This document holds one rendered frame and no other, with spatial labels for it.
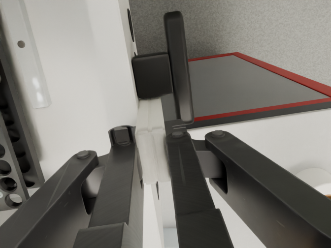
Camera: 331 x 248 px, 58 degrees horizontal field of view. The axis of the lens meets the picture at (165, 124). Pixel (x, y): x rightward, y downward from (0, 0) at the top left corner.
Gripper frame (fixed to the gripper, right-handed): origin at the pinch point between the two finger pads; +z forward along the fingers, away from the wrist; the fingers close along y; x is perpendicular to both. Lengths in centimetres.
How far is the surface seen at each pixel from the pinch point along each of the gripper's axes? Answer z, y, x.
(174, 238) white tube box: 14.8, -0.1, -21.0
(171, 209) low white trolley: 17.0, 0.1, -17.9
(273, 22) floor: 93, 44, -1
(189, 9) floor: 93, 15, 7
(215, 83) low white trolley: 44.5, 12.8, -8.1
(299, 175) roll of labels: 16.3, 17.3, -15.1
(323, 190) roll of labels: 13.1, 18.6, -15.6
